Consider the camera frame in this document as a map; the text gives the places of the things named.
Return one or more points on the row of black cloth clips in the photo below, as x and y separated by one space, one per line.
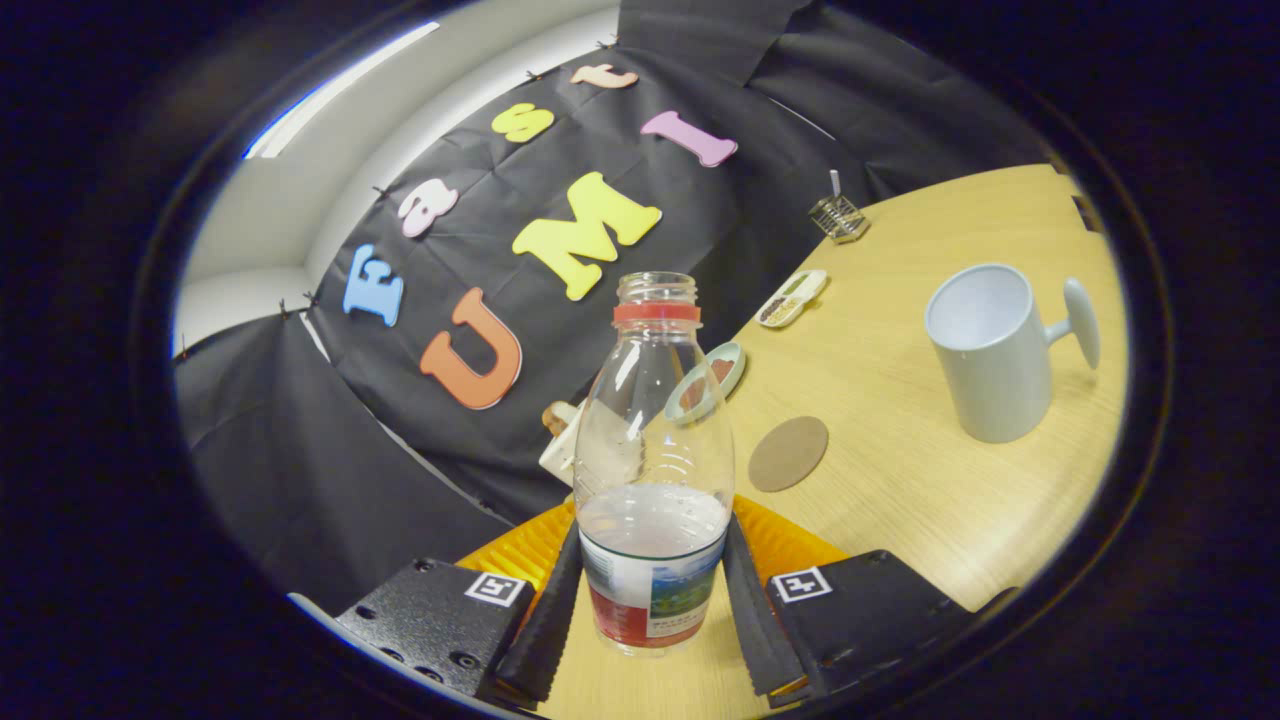
380 190

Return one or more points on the small white oval dish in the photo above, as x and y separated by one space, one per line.
792 298

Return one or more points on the brown meat piece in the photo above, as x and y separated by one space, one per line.
722 370
692 393

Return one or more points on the clear plastic juice bottle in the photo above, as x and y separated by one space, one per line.
655 440

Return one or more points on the long ceiling light panel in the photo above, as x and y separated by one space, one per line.
340 90

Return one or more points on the round brown coaster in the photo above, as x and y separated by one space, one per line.
788 454

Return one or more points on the wooden table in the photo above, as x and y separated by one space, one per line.
900 490

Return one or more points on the pale green plate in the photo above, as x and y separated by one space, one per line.
738 362

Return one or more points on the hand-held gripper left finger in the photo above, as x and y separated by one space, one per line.
545 620

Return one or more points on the black backdrop cloth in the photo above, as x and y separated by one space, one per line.
300 470

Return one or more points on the white toaster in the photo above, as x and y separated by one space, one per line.
560 455

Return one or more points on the white cup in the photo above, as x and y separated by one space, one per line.
990 380

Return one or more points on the brown bread slice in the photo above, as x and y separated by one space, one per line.
555 417

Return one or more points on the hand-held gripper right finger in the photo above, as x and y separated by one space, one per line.
755 620

